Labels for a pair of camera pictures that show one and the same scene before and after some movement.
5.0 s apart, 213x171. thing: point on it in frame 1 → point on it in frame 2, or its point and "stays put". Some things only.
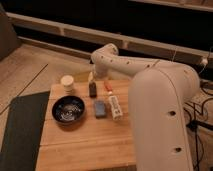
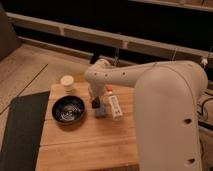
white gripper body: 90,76 → 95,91
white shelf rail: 106,38 stays put
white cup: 67,82 stays put
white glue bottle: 117,113 stays put
